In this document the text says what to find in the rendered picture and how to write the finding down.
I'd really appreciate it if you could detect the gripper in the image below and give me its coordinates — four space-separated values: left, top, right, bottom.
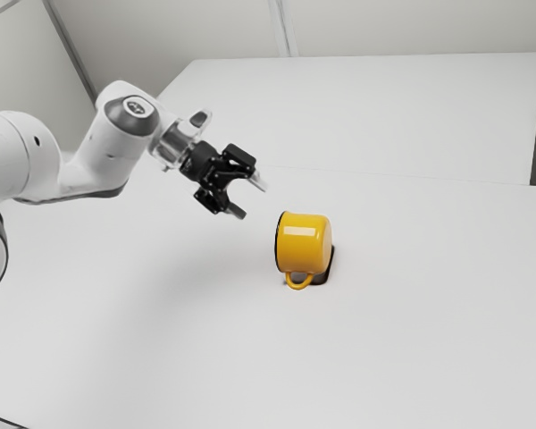
178 139 268 221

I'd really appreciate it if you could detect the yellow enamel mug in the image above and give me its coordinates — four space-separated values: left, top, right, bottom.
273 210 334 290

